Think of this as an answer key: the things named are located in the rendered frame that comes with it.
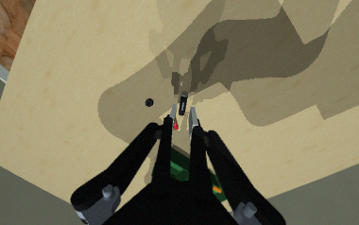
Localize red cylinder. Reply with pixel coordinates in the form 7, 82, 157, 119
174, 118, 179, 130

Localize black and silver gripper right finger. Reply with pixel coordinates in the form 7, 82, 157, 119
188, 106, 286, 225

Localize black battery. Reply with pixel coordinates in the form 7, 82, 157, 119
179, 94, 188, 115

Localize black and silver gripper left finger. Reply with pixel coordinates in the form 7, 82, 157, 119
70, 104, 178, 225

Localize orange and silver battery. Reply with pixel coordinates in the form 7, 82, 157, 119
213, 186, 222, 193

